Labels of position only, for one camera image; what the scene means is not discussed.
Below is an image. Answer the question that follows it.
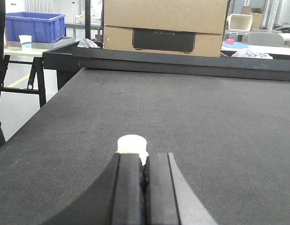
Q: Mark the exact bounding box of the grey chair back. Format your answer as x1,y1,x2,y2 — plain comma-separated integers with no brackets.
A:
247,32,285,47

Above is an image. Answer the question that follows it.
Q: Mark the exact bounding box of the white paper cup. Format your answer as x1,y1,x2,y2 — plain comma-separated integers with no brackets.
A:
19,35,32,51

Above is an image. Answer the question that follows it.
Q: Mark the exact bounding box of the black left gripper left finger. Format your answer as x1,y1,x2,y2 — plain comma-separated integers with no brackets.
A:
44,153,144,225

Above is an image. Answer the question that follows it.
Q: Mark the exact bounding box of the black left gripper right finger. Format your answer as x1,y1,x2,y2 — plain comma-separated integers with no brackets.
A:
145,153,217,225

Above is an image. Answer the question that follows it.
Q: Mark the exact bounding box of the blue plastic crate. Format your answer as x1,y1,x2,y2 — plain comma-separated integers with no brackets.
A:
5,12,66,44

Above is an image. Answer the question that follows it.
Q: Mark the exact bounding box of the black conveyor frame rail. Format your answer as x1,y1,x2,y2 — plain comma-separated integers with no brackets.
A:
43,43,290,89

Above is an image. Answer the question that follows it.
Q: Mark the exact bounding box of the small cardboard box background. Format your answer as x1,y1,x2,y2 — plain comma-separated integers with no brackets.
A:
241,6,263,29

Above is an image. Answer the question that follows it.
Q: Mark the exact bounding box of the clear plastic bag right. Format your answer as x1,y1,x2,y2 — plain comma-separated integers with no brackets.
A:
232,48,273,60

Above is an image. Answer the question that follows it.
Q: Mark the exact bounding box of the pink foam block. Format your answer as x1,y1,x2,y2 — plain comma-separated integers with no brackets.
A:
225,39,234,45

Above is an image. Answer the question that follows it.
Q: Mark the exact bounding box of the white trestle table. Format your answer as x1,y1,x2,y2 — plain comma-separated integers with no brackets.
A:
1,37,76,108

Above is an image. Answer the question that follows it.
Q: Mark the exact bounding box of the beige open box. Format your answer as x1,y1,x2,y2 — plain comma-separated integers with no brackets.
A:
227,14,253,31

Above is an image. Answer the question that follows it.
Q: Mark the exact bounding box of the large cardboard box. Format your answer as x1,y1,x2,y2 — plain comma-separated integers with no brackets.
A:
104,0,229,57

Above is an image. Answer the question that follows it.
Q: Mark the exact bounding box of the white plastic cap piece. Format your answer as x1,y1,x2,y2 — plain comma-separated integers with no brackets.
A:
117,135,149,166

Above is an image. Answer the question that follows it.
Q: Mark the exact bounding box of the clear plastic bag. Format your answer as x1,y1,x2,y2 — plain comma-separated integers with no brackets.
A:
232,48,273,60
77,38,101,48

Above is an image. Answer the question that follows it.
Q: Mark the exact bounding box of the clear plastic bag left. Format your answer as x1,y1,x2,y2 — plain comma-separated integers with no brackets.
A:
77,38,101,48

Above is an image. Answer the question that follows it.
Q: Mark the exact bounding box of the black vertical pole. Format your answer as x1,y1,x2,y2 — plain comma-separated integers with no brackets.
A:
84,0,91,39

